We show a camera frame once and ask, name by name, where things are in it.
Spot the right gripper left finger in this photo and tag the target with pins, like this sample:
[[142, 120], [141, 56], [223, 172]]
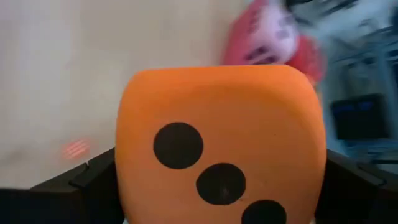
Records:
[[62, 202]]

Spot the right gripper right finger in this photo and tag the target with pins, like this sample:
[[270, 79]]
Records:
[[357, 199]]

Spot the red foam die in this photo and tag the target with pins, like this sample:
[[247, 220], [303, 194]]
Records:
[[309, 59]]

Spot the orange foam die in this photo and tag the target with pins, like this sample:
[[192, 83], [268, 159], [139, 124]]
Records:
[[224, 109]]

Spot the pink foam die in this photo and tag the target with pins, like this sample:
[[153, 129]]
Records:
[[273, 34]]

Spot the pink translucent plastic bin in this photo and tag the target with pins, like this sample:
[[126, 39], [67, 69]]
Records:
[[237, 46]]

